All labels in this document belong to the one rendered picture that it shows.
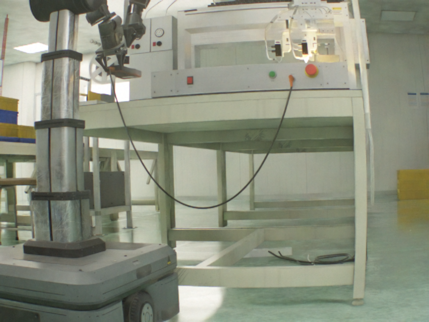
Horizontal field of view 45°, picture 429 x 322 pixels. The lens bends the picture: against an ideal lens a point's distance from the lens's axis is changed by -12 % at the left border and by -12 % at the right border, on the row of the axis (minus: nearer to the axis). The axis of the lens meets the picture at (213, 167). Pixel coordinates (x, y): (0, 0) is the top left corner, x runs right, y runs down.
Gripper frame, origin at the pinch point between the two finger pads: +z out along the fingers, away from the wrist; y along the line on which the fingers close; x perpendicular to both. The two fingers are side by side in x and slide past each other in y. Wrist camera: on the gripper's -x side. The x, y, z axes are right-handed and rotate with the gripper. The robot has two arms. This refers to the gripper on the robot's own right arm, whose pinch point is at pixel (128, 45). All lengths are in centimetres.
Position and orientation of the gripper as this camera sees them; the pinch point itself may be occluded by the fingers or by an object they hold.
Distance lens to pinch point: 228.4
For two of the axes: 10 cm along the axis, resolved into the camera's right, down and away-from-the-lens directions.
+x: -2.7, -2.6, -9.3
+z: -0.4, 9.7, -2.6
